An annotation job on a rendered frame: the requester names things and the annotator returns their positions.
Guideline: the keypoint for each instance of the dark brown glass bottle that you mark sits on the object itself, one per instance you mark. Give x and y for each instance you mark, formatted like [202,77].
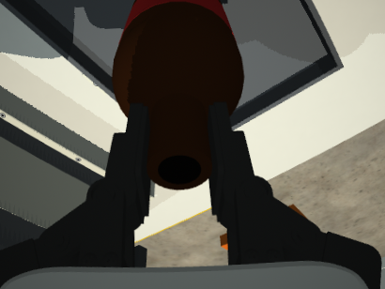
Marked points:
[178,57]

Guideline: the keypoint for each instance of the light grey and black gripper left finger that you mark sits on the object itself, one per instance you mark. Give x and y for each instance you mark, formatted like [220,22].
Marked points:
[93,234]

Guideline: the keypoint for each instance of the black rectangular tray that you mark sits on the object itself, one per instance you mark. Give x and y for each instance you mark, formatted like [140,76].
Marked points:
[284,44]

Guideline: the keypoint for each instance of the dark grey divided crate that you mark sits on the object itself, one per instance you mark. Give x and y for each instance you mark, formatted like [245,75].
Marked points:
[38,185]

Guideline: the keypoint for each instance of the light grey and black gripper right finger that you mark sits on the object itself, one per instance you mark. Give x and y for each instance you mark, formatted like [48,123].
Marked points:
[261,224]

